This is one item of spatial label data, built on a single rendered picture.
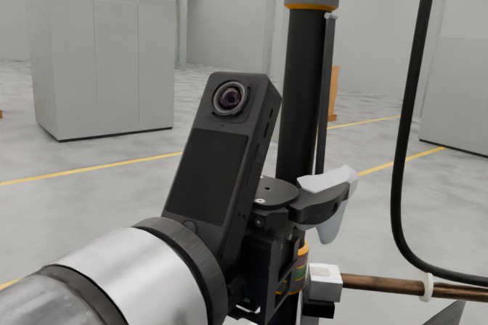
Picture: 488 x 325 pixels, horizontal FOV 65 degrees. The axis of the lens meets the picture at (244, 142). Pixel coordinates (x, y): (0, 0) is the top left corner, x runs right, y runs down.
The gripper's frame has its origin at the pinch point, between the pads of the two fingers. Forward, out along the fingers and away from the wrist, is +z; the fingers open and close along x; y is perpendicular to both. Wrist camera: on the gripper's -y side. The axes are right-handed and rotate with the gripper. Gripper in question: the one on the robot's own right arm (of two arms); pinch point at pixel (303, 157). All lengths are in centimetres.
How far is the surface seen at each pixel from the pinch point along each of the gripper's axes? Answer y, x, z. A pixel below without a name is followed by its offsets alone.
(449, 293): 11.4, 14.3, 4.3
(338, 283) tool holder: 11.0, 5.0, -0.9
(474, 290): 11.0, 16.3, 5.6
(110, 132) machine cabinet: 157, -473, 392
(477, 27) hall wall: -70, 25, 1273
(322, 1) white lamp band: -13.5, 1.3, -3.3
